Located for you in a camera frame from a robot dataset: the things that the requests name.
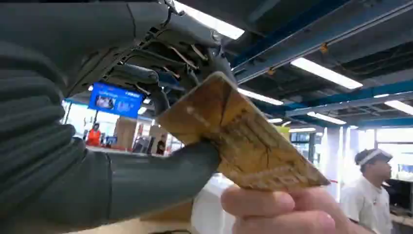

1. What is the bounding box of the person's hand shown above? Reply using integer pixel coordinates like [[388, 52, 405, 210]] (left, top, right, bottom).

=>
[[221, 184, 376, 234]]

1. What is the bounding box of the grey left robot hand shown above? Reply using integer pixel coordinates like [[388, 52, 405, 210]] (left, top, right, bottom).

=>
[[0, 0, 239, 234]]

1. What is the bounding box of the person with white visor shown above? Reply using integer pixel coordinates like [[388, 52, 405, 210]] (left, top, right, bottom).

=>
[[339, 148, 394, 234]]

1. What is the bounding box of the yellow hanging sign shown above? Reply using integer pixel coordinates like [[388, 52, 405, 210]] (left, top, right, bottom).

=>
[[276, 125, 291, 142]]

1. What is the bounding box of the person in orange vest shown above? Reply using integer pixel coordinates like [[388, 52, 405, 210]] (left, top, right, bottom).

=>
[[86, 122, 103, 147]]

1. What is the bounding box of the long ceiling light panel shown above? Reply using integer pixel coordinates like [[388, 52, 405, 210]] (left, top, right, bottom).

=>
[[306, 111, 347, 126], [173, 0, 245, 40], [237, 87, 284, 106], [383, 99, 413, 116], [290, 57, 364, 90]]

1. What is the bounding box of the ribbed grey left arm sleeve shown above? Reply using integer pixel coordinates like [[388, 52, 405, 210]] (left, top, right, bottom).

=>
[[0, 41, 87, 212]]

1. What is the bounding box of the black monitor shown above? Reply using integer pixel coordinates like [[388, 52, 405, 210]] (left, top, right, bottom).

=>
[[385, 178, 413, 211]]

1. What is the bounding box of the seated person in dark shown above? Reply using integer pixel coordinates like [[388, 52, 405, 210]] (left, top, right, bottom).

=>
[[156, 134, 168, 156]]

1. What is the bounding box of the blue wall display screen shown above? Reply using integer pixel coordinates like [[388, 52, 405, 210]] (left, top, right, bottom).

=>
[[88, 82, 145, 120]]

